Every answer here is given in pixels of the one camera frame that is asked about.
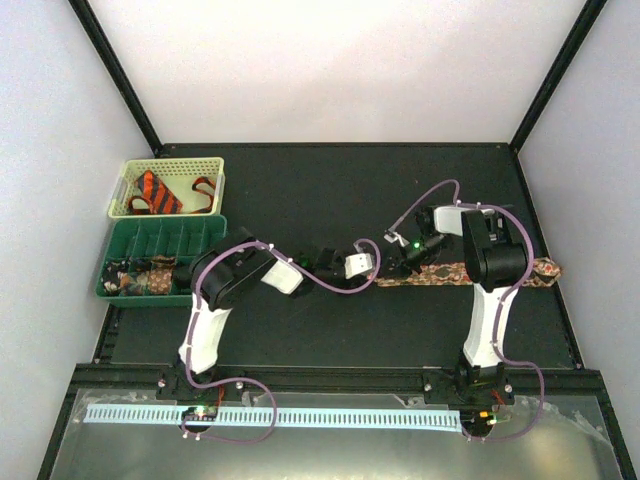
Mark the floral patterned tie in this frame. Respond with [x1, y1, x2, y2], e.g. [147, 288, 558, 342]
[375, 257, 563, 288]

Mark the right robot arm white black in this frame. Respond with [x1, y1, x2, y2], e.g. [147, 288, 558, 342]
[385, 202, 534, 403]

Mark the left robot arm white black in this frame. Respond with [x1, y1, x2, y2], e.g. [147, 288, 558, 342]
[179, 228, 374, 399]

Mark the black rolled tie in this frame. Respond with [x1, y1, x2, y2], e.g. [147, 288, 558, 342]
[172, 265, 192, 295]

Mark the brown patterned rolled tie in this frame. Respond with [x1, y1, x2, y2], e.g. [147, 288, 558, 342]
[148, 256, 176, 295]

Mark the green divided organizer tray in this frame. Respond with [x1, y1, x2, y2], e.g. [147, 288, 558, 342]
[95, 215, 227, 308]

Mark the orange navy striped tie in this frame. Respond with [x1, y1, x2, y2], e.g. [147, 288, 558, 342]
[127, 170, 216, 215]

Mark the cream perforated basket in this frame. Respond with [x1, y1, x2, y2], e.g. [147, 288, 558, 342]
[107, 157, 226, 220]

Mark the dark floral rolled tie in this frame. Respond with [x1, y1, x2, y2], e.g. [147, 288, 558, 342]
[99, 258, 151, 296]

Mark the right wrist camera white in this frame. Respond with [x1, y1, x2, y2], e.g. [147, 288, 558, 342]
[384, 229, 408, 247]

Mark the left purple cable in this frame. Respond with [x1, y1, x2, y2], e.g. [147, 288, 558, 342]
[180, 238, 382, 444]

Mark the purple cable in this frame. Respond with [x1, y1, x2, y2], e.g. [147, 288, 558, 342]
[392, 179, 546, 444]
[180, 238, 382, 444]

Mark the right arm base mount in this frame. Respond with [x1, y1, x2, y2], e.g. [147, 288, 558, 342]
[422, 366, 514, 409]

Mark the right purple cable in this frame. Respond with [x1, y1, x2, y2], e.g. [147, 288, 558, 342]
[392, 179, 546, 444]

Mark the white slotted cable duct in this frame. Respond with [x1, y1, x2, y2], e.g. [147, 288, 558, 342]
[83, 404, 462, 433]

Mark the black aluminium front rail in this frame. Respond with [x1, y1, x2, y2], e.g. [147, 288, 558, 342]
[70, 364, 605, 395]

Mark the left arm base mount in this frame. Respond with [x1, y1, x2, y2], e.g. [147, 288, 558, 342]
[156, 367, 247, 405]

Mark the right black frame post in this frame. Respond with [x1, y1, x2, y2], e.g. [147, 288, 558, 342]
[509, 0, 608, 153]

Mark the black frame post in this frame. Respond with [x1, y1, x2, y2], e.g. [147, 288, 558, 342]
[509, 0, 608, 153]
[68, 0, 163, 157]

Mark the left black frame post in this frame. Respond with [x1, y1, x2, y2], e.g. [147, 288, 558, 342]
[68, 0, 163, 157]

